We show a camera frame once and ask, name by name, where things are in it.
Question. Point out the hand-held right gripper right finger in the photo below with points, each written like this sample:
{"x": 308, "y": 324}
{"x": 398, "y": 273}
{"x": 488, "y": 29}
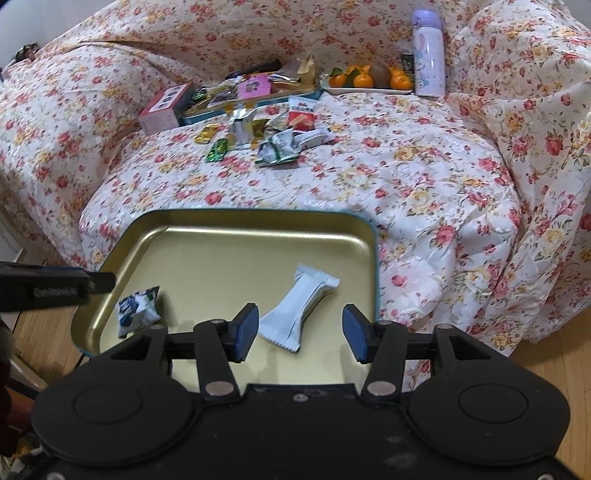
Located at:
{"x": 354, "y": 332}

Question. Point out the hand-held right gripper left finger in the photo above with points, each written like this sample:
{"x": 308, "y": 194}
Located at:
{"x": 244, "y": 330}

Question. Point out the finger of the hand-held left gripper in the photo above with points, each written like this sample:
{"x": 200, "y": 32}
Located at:
{"x": 101, "y": 282}

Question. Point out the blue white snack packet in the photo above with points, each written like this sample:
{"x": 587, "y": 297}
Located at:
{"x": 138, "y": 311}

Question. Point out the long white snack packet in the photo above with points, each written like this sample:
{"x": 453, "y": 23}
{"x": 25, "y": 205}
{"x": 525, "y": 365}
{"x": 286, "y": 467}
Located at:
{"x": 300, "y": 304}

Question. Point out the gold tin tray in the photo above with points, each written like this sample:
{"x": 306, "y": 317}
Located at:
{"x": 221, "y": 267}

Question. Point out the gold foil candy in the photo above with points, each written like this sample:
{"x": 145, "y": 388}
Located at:
{"x": 206, "y": 134}

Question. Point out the green white snack packet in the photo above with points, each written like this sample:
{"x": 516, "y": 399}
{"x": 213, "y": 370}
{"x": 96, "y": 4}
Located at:
{"x": 277, "y": 148}

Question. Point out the yellow silver snack packet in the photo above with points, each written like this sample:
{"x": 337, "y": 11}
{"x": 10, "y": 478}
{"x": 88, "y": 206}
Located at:
{"x": 241, "y": 131}

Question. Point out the red snack packet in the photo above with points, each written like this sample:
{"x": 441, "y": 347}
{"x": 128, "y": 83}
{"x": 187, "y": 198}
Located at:
{"x": 302, "y": 121}

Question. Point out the pink cardboard box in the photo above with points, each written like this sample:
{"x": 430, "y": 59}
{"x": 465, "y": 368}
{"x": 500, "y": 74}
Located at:
{"x": 161, "y": 115}

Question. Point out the teal tin full of packets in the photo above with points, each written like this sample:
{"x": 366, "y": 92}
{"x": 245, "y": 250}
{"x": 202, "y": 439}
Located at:
{"x": 198, "y": 119}

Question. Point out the green purple foil candy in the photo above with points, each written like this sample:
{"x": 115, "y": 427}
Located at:
{"x": 198, "y": 94}

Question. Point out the dark patterned snack packet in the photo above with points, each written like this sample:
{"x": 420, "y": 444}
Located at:
{"x": 221, "y": 94}

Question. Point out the small dark brown object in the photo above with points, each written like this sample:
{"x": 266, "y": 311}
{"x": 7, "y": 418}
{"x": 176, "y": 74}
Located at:
{"x": 25, "y": 51}

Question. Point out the white oblong plate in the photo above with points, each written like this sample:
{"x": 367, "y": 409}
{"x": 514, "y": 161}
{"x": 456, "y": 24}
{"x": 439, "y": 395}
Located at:
{"x": 369, "y": 91}

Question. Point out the pink snack packet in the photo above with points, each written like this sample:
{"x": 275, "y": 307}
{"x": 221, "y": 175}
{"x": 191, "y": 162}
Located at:
{"x": 254, "y": 85}

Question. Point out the orange snack packet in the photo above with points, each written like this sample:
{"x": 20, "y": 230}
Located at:
{"x": 284, "y": 81}

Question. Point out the pile of tangerines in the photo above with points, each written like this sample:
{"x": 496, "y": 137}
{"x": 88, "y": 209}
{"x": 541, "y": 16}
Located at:
{"x": 400, "y": 82}

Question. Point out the brown kiwi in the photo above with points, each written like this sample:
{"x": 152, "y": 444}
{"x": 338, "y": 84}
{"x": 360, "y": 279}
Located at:
{"x": 379, "y": 72}

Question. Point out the long black object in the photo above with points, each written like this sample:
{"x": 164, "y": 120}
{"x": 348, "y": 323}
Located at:
{"x": 258, "y": 68}

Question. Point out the gold paper wrapper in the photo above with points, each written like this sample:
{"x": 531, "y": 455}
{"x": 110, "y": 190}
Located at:
{"x": 307, "y": 69}

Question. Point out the small dark can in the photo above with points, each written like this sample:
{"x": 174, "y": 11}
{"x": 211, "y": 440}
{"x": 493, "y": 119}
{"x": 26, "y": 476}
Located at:
{"x": 407, "y": 62}

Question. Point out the purple white thermos bottle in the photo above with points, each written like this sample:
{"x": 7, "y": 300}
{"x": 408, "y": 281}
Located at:
{"x": 429, "y": 60}

